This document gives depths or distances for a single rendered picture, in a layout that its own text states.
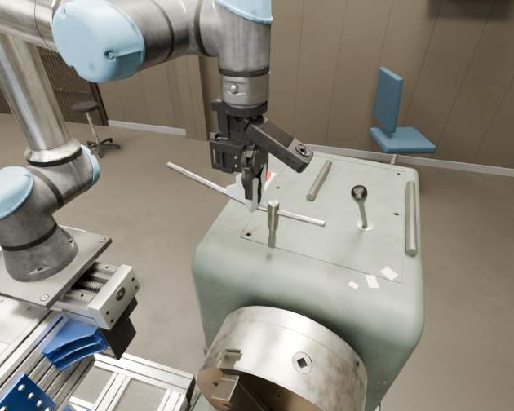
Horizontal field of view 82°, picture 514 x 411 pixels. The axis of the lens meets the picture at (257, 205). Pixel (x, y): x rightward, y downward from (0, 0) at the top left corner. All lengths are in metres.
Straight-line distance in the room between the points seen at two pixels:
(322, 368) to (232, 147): 0.39
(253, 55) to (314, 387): 0.49
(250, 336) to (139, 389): 1.19
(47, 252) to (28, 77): 0.38
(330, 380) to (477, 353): 1.79
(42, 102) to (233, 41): 0.48
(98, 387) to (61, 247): 1.04
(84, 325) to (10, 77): 0.58
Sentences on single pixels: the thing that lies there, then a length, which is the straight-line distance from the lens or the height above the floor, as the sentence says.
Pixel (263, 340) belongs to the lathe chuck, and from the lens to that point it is 0.56.
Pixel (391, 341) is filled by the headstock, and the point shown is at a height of 1.20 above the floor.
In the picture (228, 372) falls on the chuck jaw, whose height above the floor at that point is 1.20.
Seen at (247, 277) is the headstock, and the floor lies 1.23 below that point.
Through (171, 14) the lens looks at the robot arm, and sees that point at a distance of 0.45.
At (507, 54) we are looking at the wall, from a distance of 3.73.
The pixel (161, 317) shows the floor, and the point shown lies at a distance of 2.12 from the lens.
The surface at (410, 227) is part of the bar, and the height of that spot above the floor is 1.28.
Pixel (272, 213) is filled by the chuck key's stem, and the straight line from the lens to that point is 0.56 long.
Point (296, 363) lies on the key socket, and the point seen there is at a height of 1.23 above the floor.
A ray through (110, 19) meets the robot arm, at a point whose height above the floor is 1.69.
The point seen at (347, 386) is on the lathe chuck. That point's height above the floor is 1.19.
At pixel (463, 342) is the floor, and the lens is 2.30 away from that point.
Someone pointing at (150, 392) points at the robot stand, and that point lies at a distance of 1.69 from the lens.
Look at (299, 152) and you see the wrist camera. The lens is 0.48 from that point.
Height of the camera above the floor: 1.72
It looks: 38 degrees down
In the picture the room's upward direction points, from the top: straight up
